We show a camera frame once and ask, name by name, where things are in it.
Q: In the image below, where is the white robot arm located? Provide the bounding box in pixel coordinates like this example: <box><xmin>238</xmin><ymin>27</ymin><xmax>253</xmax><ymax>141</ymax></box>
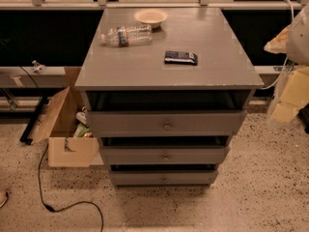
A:
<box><xmin>264</xmin><ymin>4</ymin><xmax>309</xmax><ymax>126</ymax></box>

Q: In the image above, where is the grey drawer cabinet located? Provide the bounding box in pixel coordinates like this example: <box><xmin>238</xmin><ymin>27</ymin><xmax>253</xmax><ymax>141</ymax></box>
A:
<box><xmin>75</xmin><ymin>8</ymin><xmax>263</xmax><ymax>172</ymax></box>

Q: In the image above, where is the white bottle in box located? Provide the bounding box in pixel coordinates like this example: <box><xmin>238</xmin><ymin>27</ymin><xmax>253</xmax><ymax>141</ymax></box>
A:
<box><xmin>75</xmin><ymin>111</ymin><xmax>87</xmax><ymax>125</ymax></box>

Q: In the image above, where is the open cardboard box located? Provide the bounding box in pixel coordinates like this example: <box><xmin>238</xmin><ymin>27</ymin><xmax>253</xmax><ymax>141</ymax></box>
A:
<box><xmin>32</xmin><ymin>67</ymin><xmax>100</xmax><ymax>168</ymax></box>

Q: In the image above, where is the black floor cable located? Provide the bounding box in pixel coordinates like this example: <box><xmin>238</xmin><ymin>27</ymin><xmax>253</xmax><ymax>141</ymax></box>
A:
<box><xmin>37</xmin><ymin>144</ymin><xmax>105</xmax><ymax>232</ymax></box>

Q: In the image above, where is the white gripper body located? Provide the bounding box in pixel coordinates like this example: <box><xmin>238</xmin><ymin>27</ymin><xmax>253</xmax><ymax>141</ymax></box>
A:
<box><xmin>267</xmin><ymin>66</ymin><xmax>309</xmax><ymax>127</ymax></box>

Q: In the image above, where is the grey drawer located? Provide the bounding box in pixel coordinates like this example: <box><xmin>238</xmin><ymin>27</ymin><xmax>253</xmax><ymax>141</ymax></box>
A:
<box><xmin>86</xmin><ymin>110</ymin><xmax>246</xmax><ymax>137</ymax></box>
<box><xmin>100</xmin><ymin>147</ymin><xmax>230</xmax><ymax>165</ymax></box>
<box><xmin>109</xmin><ymin>170</ymin><xmax>218</xmax><ymax>186</ymax></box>

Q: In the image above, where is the grey top drawer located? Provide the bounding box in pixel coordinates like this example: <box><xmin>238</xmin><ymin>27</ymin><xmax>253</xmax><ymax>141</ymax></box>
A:
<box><xmin>86</xmin><ymin>110</ymin><xmax>246</xmax><ymax>137</ymax></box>

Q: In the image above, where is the white bowl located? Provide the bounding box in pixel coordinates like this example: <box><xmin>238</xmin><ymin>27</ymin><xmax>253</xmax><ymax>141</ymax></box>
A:
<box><xmin>134</xmin><ymin>9</ymin><xmax>168</xmax><ymax>29</ymax></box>

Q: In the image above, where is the dark blue snack packet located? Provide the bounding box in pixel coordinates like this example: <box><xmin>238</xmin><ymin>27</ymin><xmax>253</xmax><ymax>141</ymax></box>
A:
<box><xmin>164</xmin><ymin>51</ymin><xmax>198</xmax><ymax>66</ymax></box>

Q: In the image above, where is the white hanging cable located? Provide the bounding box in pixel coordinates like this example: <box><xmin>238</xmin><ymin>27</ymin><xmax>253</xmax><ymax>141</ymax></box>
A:
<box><xmin>260</xmin><ymin>0</ymin><xmax>295</xmax><ymax>91</ymax></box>

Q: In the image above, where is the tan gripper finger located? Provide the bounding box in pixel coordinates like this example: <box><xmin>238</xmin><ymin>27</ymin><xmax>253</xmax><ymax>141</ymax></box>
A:
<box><xmin>264</xmin><ymin>26</ymin><xmax>290</xmax><ymax>54</ymax></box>

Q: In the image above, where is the clear plastic water bottle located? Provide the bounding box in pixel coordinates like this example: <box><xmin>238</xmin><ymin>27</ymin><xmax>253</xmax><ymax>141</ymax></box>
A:
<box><xmin>101</xmin><ymin>24</ymin><xmax>153</xmax><ymax>47</ymax></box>

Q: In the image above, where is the grey bottom drawer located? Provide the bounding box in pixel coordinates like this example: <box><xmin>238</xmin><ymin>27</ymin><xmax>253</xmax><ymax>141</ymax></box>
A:
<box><xmin>109</xmin><ymin>170</ymin><xmax>218</xmax><ymax>186</ymax></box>

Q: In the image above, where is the small clear object on ledge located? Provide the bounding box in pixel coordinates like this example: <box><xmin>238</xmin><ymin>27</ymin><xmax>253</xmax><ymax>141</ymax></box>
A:
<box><xmin>32</xmin><ymin>60</ymin><xmax>46</xmax><ymax>73</ymax></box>

